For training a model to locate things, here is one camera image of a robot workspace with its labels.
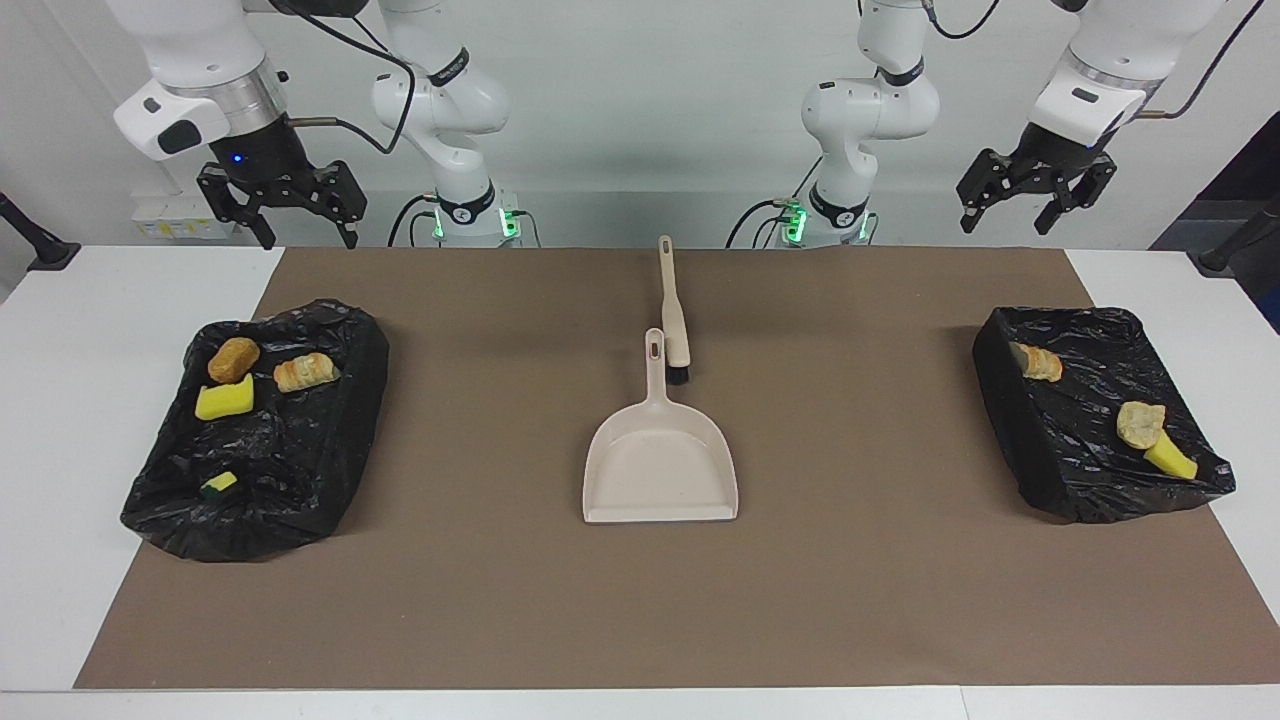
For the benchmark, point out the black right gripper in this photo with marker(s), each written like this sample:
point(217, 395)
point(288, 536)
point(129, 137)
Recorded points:
point(265, 160)

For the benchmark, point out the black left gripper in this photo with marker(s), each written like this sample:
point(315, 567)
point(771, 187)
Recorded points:
point(1050, 155)

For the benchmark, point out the brown bread roll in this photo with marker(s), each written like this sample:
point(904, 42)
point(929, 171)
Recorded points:
point(233, 360)

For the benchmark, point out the yellow sponge piece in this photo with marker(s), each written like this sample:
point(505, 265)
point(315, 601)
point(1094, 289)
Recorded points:
point(225, 402)
point(220, 483)

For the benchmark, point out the yellow sponge wedge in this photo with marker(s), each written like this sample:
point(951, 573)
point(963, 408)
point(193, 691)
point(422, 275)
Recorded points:
point(1172, 458)

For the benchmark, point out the beige hand brush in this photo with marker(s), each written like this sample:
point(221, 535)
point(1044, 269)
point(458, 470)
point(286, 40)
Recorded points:
point(676, 320)

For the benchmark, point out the beige plastic dustpan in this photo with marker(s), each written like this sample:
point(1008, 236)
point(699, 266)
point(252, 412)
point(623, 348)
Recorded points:
point(660, 470)

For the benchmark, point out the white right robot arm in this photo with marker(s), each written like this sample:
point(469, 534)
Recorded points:
point(200, 60)

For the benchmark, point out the black bag lined bin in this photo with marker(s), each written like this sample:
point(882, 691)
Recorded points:
point(1090, 450)
point(300, 450)

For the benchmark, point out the black stand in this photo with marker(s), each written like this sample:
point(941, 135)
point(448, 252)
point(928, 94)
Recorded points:
point(52, 256)
point(1215, 262)

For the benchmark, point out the dark background partition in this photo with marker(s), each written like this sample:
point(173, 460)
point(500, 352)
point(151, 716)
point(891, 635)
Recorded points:
point(1250, 170)

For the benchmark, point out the brown table mat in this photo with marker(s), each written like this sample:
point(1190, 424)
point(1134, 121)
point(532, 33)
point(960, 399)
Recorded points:
point(900, 600)

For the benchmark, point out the white wall socket box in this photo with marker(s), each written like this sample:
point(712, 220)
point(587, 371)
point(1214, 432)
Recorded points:
point(160, 228)

